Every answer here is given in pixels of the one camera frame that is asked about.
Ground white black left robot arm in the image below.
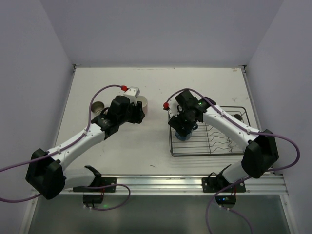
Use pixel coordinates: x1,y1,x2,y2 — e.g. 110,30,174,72
25,96,145,200

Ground pink hexagonal mug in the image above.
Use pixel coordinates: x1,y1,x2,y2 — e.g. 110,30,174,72
137,96,148,114

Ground aluminium front rail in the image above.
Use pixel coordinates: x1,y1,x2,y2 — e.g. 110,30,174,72
31,173,286,195

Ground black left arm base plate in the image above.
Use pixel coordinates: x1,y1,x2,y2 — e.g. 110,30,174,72
73,177,117,193

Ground blue hexagonal mug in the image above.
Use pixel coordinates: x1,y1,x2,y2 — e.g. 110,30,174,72
175,124,198,141

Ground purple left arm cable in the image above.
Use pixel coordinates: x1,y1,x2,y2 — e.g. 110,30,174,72
0,84,129,203

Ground grey wire dish rack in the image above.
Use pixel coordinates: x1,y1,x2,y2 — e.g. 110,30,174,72
167,105,249,157

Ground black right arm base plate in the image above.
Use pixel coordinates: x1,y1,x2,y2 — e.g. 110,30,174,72
201,172,246,193

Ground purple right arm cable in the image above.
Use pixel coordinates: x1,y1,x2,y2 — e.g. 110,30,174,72
162,88,301,234

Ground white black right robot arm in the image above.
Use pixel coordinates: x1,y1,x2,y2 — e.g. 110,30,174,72
163,89,279,187

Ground dark cup in rack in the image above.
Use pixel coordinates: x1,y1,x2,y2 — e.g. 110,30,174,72
233,114,243,121

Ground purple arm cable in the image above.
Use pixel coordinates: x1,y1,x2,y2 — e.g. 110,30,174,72
162,88,301,234
0,84,129,203

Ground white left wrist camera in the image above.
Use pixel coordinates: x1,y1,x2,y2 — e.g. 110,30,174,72
121,85,140,105

